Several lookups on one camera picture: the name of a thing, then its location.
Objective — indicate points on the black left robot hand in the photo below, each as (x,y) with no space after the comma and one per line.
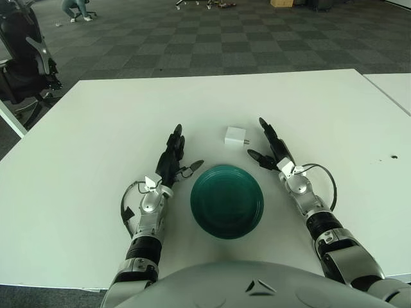
(168,160)

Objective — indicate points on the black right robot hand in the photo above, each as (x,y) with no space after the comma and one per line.
(279,147)

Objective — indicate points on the white charger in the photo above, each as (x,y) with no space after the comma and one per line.
(232,136)

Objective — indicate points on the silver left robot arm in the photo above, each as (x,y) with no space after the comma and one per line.
(149,205)

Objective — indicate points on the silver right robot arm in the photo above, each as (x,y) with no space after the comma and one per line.
(302,189)

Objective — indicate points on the green plate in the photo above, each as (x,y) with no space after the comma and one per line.
(224,202)

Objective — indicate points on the white side table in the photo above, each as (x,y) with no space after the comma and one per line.
(395,90)

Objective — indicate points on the silver robot torso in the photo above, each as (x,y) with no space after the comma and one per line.
(205,285)

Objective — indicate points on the cardboard box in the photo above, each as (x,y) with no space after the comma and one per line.
(282,2)

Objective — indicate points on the black bag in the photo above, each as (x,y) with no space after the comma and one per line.
(318,3)

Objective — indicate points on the grey caster chair base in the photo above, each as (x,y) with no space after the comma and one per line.
(180,2)

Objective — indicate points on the black swivel chair base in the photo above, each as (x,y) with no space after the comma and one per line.
(91,13)

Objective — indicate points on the crouching person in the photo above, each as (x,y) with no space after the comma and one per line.
(69,6)

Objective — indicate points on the black office chair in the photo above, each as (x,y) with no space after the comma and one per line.
(19,48)

